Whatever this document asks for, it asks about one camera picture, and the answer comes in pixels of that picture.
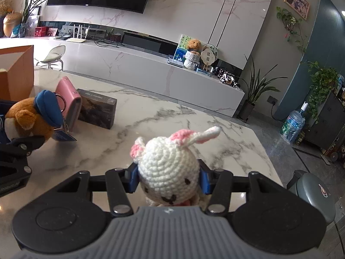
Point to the round paper fan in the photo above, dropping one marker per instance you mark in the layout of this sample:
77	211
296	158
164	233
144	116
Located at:
209	55

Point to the white crochet bunny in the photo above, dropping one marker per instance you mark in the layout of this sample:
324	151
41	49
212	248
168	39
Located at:
168	169

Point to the golden acorn vase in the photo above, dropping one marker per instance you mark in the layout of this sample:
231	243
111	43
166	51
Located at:
10	21

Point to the dried flower bouquet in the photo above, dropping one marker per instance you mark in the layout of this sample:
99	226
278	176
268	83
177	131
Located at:
5	8

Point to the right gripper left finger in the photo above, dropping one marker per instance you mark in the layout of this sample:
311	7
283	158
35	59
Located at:
131	178

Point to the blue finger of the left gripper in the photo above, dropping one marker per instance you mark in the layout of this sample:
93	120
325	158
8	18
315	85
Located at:
28	144

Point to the hanging ivy plant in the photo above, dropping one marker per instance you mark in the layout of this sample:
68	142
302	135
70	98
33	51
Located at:
324	80

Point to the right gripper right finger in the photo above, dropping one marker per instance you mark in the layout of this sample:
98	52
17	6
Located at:
206	181

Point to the grey round chair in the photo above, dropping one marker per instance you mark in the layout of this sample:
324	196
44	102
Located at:
312	190

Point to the dark photo card box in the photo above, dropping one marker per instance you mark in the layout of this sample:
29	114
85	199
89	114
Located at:
97	109

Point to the white marble tv console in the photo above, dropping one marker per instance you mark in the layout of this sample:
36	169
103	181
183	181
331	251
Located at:
141	70

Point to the dark metal cabinet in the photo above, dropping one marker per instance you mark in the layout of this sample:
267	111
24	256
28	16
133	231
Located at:
328	133

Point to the white wifi router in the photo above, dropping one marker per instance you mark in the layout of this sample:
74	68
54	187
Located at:
79	35

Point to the orange cardboard box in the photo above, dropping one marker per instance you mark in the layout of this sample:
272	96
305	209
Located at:
17	73

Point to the landscape picture card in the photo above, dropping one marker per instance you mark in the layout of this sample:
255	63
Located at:
179	56

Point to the red gift box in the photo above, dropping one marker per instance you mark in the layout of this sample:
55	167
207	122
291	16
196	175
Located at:
41	31

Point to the small teddy bear in pot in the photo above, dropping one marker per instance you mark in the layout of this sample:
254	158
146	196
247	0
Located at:
192	55

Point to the black white cow figurine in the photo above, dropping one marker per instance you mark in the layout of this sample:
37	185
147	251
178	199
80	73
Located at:
227	78

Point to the potted green plant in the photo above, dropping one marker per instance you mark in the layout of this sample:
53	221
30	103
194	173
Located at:
257	85

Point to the brown sailor plush toy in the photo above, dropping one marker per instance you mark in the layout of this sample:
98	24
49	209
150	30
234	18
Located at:
41	115

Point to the tall leafy plant in vase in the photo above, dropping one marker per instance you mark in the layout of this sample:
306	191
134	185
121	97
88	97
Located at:
29	7

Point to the blue water jug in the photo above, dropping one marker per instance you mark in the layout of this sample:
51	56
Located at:
293	124

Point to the framed wall picture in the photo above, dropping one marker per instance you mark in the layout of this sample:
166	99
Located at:
302	7

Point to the pink snap wallet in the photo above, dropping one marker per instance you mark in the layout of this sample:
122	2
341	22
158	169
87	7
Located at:
69	100

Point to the white rolling stool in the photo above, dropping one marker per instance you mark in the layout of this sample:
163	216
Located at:
52	58

